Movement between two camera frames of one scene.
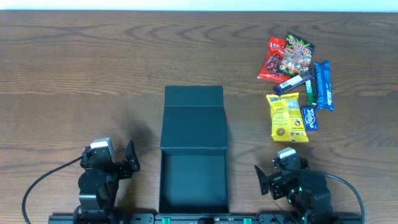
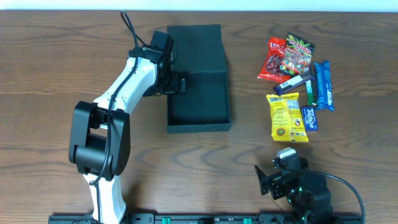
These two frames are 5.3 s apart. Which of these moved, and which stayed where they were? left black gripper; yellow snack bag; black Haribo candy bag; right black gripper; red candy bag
Moved: left black gripper
Stayed: yellow snack bag; right black gripper; black Haribo candy bag; red candy bag
